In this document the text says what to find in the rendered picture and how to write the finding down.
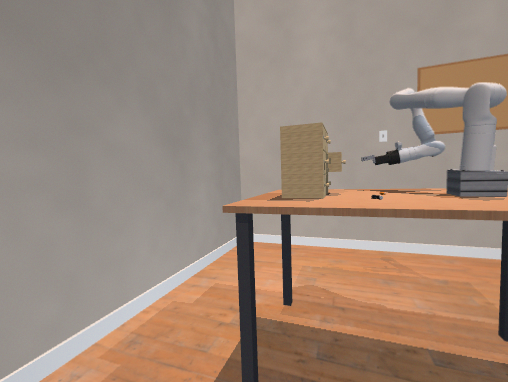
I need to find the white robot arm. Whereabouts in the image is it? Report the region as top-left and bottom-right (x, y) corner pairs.
(390, 82), (507, 171)

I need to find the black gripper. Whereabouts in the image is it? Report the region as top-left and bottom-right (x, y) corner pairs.
(361, 141), (411, 165)

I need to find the small wooden chest of drawers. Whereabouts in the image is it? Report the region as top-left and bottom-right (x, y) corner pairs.
(280, 122), (328, 198)

